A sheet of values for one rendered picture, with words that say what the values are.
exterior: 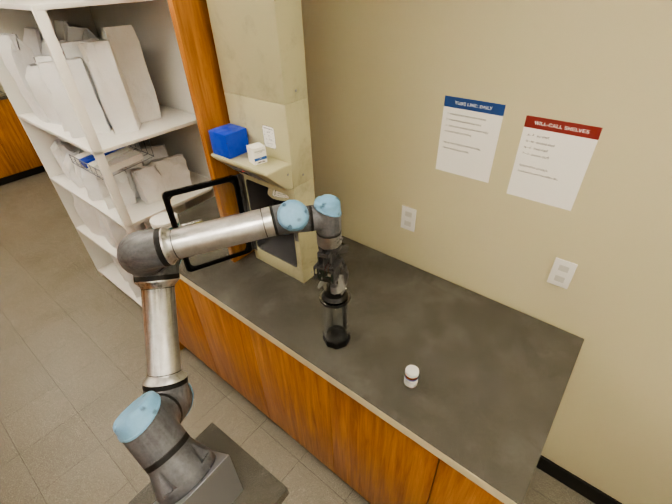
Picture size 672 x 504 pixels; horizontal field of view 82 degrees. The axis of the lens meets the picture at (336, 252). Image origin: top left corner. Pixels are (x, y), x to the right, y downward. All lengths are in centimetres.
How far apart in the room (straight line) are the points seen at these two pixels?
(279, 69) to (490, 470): 132
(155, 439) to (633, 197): 144
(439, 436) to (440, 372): 23
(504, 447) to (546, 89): 106
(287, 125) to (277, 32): 27
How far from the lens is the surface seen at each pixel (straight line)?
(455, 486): 146
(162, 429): 107
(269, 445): 236
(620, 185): 143
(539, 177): 146
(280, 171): 139
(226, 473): 112
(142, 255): 100
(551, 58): 137
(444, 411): 135
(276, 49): 133
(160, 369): 117
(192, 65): 158
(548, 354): 161
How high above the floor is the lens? 207
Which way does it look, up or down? 37 degrees down
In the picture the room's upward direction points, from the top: 2 degrees counter-clockwise
